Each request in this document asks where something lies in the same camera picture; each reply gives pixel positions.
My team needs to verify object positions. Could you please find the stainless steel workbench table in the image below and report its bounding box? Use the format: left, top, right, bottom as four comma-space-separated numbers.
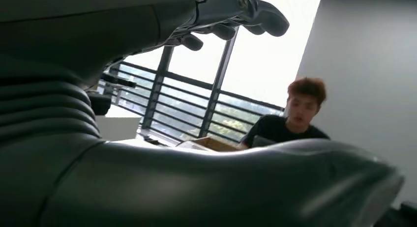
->
107, 138, 196, 153

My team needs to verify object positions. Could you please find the brown cardboard box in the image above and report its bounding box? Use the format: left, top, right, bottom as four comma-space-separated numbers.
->
177, 136, 241, 153

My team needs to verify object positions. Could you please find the grey laptop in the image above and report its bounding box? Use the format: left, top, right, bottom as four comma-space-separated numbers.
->
250, 135, 278, 149

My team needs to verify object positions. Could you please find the person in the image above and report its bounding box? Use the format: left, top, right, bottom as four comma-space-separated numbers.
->
238, 77, 331, 151

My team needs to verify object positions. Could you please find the black carrying case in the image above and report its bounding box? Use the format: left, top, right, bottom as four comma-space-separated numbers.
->
86, 91, 113, 116

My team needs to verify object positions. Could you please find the dark window frame with railing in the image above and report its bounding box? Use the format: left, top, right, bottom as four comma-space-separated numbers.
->
97, 0, 286, 145

